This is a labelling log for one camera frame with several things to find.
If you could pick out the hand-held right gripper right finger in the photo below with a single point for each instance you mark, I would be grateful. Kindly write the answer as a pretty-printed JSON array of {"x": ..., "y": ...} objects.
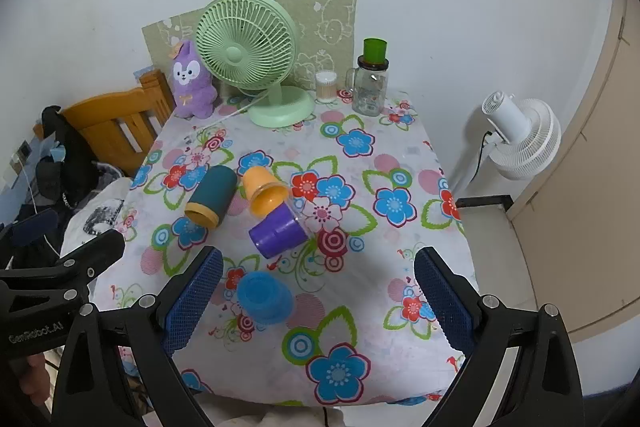
[{"x": 445, "y": 302}]

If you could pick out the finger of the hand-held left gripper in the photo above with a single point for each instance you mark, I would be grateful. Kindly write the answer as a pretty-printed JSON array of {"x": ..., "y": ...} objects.
[
  {"x": 35, "y": 223},
  {"x": 95, "y": 252}
]

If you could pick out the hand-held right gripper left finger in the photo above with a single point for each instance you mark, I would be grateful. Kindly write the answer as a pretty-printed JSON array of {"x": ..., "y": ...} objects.
[{"x": 195, "y": 302}]

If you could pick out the purple plastic cup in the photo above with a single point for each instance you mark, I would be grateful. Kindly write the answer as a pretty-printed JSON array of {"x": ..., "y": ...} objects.
[{"x": 277, "y": 232}]

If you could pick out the dark teal cup orange rim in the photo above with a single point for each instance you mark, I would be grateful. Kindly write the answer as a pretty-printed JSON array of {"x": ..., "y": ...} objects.
[{"x": 212, "y": 194}]

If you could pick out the orange plastic cup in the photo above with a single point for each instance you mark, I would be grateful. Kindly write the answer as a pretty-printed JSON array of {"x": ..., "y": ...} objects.
[{"x": 262, "y": 192}]

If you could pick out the blue plastic cup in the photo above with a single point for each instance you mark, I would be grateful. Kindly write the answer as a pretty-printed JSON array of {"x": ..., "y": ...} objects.
[{"x": 263, "y": 298}]

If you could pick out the green plastic cup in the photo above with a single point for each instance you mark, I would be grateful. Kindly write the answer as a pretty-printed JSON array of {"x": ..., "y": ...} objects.
[{"x": 375, "y": 51}]

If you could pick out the person's left hand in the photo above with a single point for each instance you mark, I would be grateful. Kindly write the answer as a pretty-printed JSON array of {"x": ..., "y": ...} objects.
[{"x": 36, "y": 377}]

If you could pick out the white printed cloth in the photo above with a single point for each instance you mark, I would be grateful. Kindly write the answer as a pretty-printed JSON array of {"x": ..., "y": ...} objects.
[{"x": 100, "y": 217}]

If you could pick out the black clothing pile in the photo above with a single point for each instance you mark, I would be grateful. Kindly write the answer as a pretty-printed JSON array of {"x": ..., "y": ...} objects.
[{"x": 70, "y": 157}]

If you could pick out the floral tablecloth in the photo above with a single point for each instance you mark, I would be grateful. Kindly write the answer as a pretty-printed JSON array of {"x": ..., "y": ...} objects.
[{"x": 360, "y": 307}]

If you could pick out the orange wooden chair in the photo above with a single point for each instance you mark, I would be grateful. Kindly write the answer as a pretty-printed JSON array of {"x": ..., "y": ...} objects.
[{"x": 115, "y": 109}]

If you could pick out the beige wooden door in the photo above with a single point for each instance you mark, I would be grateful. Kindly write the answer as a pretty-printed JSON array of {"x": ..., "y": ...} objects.
[{"x": 590, "y": 207}]

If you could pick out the white standing fan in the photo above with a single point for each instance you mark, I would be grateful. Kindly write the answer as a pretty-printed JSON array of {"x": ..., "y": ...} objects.
[{"x": 525, "y": 137}]

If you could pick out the purple plush toy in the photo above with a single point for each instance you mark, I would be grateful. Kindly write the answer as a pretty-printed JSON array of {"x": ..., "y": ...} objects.
[{"x": 192, "y": 84}]

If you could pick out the glass mug jar with lid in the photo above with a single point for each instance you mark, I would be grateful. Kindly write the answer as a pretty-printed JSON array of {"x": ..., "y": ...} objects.
[{"x": 370, "y": 89}]

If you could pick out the cotton swab jar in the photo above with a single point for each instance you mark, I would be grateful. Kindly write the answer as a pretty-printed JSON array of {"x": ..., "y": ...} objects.
[{"x": 326, "y": 87}]

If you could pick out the green desk fan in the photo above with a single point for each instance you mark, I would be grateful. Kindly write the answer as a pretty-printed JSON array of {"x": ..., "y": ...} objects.
[{"x": 240, "y": 42}]

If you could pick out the green cartoon wall poster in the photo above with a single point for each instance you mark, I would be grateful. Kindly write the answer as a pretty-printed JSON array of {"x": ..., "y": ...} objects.
[{"x": 325, "y": 32}]

